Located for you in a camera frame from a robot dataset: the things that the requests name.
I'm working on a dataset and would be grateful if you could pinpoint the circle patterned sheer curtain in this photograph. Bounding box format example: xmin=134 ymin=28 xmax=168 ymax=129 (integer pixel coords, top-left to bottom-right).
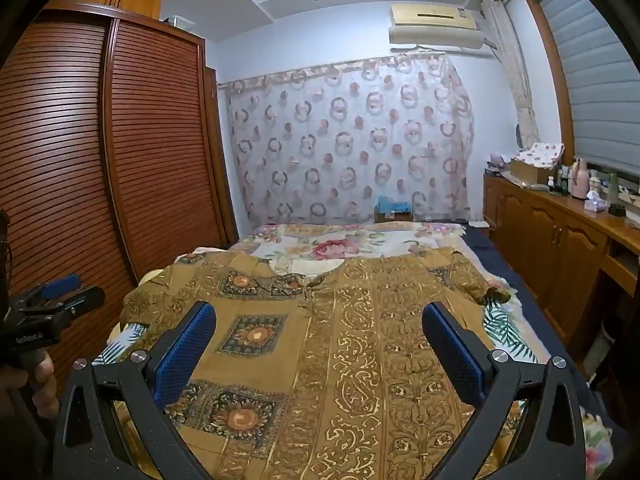
xmin=220 ymin=55 xmax=476 ymax=228

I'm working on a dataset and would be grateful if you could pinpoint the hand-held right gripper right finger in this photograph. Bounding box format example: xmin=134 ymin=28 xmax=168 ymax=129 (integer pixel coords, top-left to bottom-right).
xmin=421 ymin=302 xmax=587 ymax=480

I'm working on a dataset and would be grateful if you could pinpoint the cardboard box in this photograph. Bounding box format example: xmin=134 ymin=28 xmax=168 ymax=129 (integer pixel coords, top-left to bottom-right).
xmin=509 ymin=157 xmax=553 ymax=187

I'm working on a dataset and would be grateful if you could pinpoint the floral white cloth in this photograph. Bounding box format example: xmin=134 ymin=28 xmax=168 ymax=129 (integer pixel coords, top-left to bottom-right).
xmin=515 ymin=142 xmax=566 ymax=168

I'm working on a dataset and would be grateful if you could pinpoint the white waste bin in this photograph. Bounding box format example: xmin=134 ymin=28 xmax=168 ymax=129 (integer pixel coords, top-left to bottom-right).
xmin=582 ymin=312 xmax=624 ymax=377

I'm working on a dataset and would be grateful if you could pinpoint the wooden louvered wardrobe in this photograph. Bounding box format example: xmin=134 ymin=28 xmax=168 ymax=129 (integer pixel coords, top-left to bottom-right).
xmin=0 ymin=0 xmax=240 ymax=398

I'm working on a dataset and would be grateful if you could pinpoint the floral bed sheet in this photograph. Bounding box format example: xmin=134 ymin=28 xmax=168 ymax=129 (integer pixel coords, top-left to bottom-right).
xmin=92 ymin=222 xmax=616 ymax=480

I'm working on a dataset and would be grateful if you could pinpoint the blue cloth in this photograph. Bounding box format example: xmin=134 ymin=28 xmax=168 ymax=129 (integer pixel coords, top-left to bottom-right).
xmin=375 ymin=195 xmax=414 ymax=214

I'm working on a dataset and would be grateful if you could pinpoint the navy blue bed sheet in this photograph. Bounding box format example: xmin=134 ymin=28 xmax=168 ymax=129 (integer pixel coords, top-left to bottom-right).
xmin=462 ymin=225 xmax=603 ymax=413

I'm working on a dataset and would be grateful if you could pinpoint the wooden sideboard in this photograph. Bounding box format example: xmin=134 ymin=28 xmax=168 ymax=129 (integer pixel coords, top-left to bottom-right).
xmin=482 ymin=170 xmax=640 ymax=357

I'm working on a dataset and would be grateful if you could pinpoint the person's left hand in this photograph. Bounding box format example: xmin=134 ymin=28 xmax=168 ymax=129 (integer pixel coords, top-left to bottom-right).
xmin=0 ymin=349 xmax=60 ymax=421

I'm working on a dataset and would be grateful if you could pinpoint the grey window blind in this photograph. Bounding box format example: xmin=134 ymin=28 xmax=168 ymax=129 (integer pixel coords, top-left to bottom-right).
xmin=530 ymin=0 xmax=640 ymax=172

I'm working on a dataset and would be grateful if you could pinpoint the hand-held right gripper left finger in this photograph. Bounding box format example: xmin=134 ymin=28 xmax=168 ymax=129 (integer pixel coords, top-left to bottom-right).
xmin=52 ymin=301 xmax=217 ymax=480

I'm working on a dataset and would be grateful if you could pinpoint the wall air conditioner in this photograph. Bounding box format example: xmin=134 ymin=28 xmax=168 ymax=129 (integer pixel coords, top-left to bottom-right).
xmin=389 ymin=2 xmax=493 ymax=54

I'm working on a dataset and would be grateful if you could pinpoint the pink thermos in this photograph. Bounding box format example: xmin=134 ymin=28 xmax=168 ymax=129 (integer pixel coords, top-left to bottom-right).
xmin=570 ymin=159 xmax=589 ymax=200

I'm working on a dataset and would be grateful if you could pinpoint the brown patterned shirt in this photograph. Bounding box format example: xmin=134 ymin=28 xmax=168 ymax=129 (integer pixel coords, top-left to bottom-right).
xmin=119 ymin=247 xmax=523 ymax=480

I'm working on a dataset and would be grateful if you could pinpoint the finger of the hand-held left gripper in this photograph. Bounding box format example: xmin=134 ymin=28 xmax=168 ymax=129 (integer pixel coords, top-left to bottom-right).
xmin=15 ymin=274 xmax=82 ymax=307
xmin=22 ymin=286 xmax=107 ymax=332

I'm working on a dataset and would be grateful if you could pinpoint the tied beige side curtain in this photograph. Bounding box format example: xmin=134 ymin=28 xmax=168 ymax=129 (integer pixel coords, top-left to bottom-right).
xmin=481 ymin=0 xmax=541 ymax=152

